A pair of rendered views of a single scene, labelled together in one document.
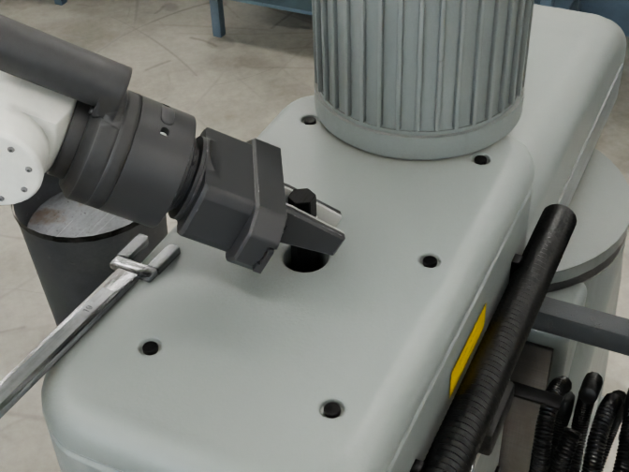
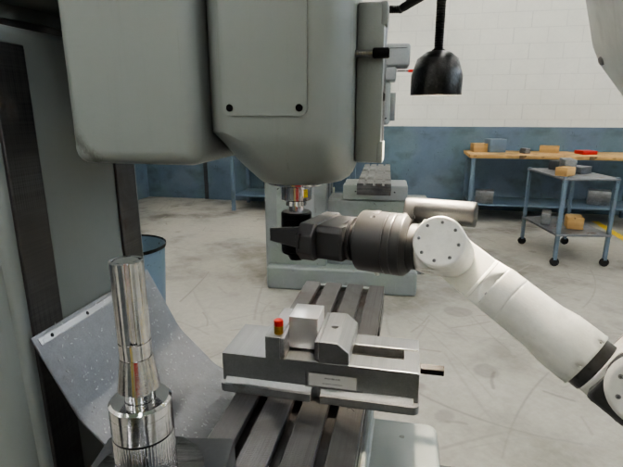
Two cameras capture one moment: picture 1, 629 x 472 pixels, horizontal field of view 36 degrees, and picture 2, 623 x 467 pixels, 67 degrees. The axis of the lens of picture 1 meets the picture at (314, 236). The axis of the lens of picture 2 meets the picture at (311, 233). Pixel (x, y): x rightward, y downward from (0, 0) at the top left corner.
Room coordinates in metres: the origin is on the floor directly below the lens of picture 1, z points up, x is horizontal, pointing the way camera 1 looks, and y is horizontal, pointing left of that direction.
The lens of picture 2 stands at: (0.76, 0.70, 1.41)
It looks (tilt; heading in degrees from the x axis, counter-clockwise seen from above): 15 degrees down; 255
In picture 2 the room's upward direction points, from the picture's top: straight up
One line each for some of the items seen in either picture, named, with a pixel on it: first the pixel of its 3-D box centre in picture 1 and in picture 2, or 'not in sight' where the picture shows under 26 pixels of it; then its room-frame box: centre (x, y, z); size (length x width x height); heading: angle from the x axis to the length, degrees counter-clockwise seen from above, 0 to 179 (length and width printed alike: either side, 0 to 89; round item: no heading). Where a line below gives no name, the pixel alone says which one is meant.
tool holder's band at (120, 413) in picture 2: not in sight; (140, 402); (0.81, 0.35, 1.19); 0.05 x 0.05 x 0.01
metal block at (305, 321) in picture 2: not in sight; (307, 325); (0.57, -0.06, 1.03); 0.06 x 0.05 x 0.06; 63
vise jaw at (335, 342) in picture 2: not in sight; (336, 336); (0.52, -0.03, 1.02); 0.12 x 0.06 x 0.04; 63
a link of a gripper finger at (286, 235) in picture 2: not in sight; (286, 236); (0.62, 0.03, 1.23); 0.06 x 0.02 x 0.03; 138
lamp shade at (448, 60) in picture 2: not in sight; (437, 72); (0.40, 0.06, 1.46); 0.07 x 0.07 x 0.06
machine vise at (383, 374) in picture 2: not in sight; (323, 352); (0.54, -0.05, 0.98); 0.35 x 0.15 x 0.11; 153
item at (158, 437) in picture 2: not in sight; (145, 440); (0.81, 0.35, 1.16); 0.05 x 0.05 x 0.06
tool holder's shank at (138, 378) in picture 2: not in sight; (133, 331); (0.81, 0.35, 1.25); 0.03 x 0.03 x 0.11
